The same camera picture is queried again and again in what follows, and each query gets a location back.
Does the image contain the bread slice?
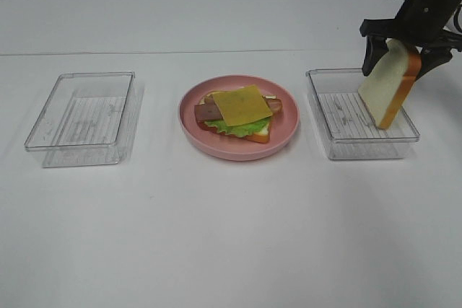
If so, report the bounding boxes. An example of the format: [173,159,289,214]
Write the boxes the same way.
[196,91,273,144]
[358,39,422,130]

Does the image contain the pink plate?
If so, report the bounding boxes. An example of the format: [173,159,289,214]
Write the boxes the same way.
[178,75,300,161]

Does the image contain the green lettuce leaf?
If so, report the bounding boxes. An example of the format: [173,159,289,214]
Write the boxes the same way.
[204,117,271,138]

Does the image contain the yellow cheese slice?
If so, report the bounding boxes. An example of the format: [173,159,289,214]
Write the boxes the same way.
[212,85,273,126]

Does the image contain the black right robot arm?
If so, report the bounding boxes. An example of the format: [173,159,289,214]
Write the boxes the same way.
[359,0,461,78]

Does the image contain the clear right plastic container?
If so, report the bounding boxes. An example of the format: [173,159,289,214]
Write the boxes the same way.
[305,69,420,160]

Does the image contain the clear plastic container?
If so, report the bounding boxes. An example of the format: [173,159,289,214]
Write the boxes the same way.
[24,71,144,168]
[305,69,420,160]

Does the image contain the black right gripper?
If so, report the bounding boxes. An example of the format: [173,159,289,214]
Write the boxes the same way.
[359,0,461,81]

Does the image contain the bacon strip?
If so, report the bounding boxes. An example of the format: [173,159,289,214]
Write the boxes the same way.
[199,94,282,113]
[194,103,223,122]

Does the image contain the clear left plastic container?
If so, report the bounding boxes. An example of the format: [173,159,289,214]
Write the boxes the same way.
[24,71,144,168]

